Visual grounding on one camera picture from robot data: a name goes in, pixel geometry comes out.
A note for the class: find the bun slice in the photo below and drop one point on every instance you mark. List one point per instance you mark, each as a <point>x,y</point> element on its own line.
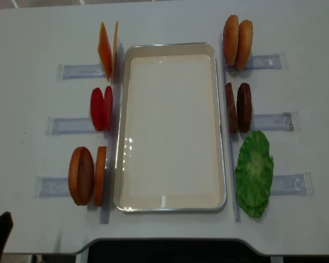
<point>81,176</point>
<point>99,175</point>

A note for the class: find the right red tomato slice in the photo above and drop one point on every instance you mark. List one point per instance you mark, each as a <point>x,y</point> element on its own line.
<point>107,108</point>

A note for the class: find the red tomato slice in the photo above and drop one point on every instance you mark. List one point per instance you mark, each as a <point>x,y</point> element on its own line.
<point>96,109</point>
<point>107,108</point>

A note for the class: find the left brown meat patty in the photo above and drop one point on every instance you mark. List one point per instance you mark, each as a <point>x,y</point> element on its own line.
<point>231,108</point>

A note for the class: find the left red tomato slice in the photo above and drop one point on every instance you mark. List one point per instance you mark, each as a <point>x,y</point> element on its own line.
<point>96,109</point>

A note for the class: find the right dark meat patty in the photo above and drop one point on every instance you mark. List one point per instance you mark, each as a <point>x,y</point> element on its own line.
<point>244,108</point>

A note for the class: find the green lettuce leaf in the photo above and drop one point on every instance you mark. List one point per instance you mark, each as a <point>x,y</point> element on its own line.
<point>254,174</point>

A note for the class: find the right orange cheese slice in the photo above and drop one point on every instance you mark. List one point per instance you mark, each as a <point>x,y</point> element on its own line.
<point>114,54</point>

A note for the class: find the orange cheese slice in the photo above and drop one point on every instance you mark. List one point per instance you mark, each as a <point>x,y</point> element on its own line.
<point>104,51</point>
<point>114,54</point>

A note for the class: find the left orange cheese slice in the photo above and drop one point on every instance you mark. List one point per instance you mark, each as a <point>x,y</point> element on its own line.
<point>104,51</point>

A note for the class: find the clear holder by cheese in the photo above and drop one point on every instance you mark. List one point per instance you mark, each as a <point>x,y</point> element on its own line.
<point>80,71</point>

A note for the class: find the clear holder by tomato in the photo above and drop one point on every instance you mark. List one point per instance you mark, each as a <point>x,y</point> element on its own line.
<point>60,126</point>

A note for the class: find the clear holder by patties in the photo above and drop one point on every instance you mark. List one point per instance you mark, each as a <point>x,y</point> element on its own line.
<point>287,121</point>

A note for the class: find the clear holder by bun slices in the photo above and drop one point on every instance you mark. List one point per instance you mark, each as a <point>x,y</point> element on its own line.
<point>46,187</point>

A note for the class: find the clear holder by lettuce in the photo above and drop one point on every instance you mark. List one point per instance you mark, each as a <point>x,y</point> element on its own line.
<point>297,184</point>

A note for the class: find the white rectangular metal tray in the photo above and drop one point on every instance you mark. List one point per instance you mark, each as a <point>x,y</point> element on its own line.
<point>169,151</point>

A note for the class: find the clear holder by top buns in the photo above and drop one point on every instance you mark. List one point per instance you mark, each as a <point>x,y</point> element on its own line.
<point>275,61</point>

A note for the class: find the left sesame top bun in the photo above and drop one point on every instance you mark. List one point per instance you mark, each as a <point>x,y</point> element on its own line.
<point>231,39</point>

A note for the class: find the right top bun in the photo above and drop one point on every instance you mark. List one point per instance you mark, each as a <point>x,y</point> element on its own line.
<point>244,44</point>

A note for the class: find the left clear acrylic rail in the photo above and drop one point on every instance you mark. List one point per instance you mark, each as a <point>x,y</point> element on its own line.
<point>113,137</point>

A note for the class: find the clear acrylic rail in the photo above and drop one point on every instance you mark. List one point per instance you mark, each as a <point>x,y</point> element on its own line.
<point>113,137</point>
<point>236,208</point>

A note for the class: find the right clear acrylic rail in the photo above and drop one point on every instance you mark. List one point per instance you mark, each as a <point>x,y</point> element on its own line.
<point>236,208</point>

